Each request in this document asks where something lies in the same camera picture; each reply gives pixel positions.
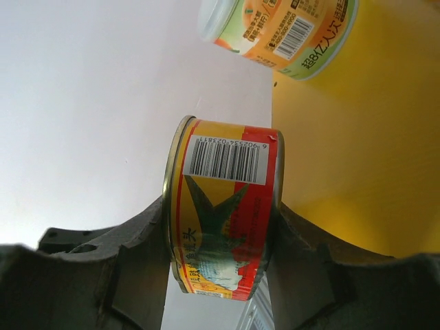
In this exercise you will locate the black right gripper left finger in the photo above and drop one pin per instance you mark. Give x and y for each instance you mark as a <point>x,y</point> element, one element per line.
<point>113,278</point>

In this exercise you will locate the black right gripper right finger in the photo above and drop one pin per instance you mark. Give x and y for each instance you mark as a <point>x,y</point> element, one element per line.
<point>318,281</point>

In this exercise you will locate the oval fish tin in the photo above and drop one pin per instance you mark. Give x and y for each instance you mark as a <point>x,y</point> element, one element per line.
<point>220,200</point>

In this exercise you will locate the orange can with white lid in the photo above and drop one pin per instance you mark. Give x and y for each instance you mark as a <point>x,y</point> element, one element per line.
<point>297,38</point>

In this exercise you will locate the yellow wooden shelf cabinet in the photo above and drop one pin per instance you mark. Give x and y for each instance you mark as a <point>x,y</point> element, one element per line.
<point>362,137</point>

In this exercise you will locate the aluminium mounting rail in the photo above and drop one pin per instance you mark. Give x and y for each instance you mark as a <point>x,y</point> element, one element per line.
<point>257,313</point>

